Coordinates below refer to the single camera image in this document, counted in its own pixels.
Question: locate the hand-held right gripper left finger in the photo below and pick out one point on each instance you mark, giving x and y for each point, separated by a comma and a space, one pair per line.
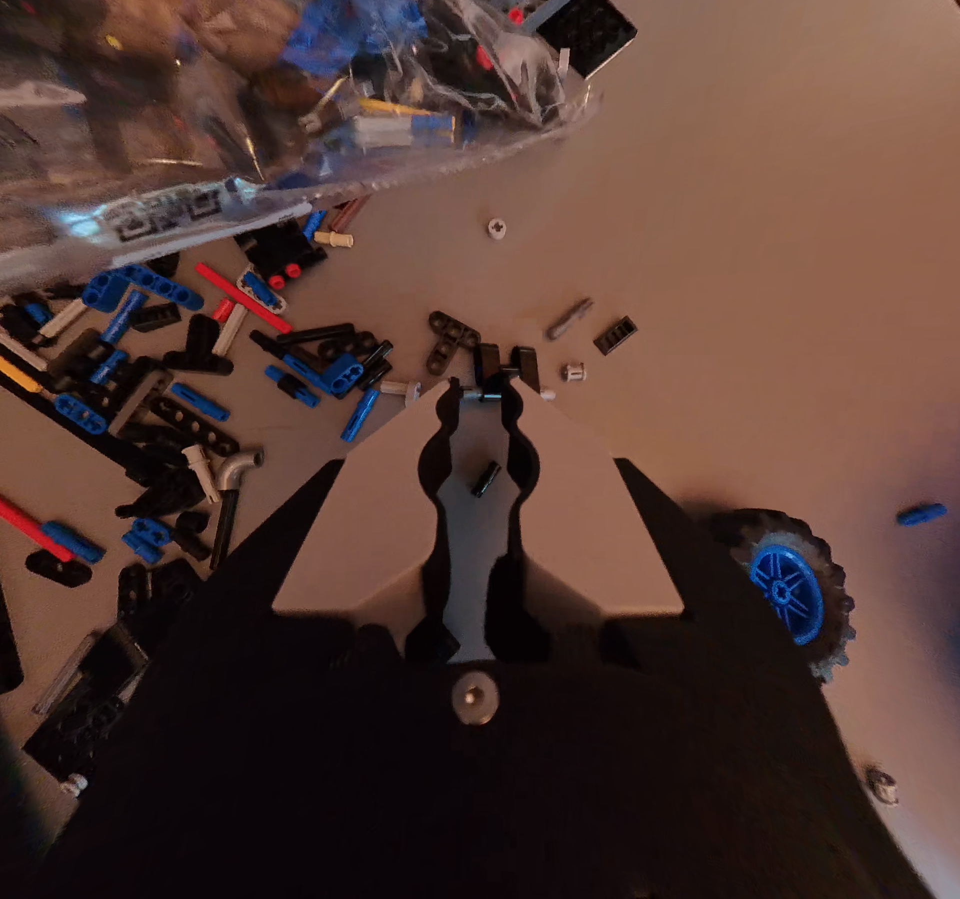
360, 539

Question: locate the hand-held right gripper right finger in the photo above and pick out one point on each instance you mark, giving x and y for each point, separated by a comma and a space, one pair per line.
600, 539

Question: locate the pile of toy building pieces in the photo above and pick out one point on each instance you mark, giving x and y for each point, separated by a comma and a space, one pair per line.
180, 404

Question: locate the clear plastic bag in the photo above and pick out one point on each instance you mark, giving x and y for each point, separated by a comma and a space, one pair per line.
225, 89

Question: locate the grey desk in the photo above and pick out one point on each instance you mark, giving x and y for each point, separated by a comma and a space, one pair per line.
750, 269

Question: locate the black toy wheel blue rim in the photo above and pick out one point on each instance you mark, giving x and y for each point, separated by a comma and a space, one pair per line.
788, 584

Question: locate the black studded toy plate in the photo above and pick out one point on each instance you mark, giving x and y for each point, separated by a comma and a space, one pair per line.
593, 32

